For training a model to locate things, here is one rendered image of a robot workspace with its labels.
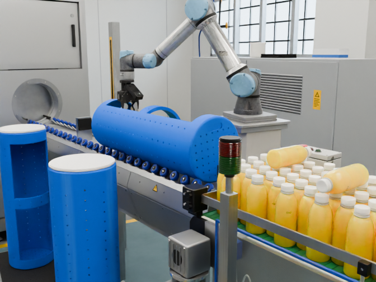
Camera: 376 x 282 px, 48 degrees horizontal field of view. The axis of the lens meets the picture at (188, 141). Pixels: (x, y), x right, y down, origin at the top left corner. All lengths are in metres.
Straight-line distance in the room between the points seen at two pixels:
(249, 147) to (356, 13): 2.55
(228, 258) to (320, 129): 2.18
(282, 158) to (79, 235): 0.88
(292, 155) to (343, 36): 3.02
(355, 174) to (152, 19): 6.10
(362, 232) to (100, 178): 1.02
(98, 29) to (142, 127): 4.95
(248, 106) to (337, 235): 1.07
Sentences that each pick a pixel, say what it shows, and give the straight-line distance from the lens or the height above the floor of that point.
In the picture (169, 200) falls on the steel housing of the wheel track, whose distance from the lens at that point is 1.87.
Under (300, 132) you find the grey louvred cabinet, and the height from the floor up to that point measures 0.87.
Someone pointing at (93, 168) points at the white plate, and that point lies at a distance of 1.74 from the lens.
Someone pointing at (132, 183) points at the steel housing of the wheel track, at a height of 0.86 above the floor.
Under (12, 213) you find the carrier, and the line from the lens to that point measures 2.84.
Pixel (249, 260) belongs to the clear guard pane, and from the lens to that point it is 1.36.
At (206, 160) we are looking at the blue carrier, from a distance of 1.74.
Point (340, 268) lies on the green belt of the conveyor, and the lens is 1.30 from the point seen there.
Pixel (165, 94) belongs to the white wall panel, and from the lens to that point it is 7.26.
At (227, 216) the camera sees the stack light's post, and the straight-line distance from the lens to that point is 1.21.
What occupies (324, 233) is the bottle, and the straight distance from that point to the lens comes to 1.28.
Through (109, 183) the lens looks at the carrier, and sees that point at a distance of 1.80.
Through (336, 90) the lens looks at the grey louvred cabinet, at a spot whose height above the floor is 1.22.
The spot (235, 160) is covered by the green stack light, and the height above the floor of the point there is 1.20.
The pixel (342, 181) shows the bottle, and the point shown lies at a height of 1.14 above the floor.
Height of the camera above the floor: 1.49
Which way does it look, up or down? 12 degrees down
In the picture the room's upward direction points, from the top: straight up
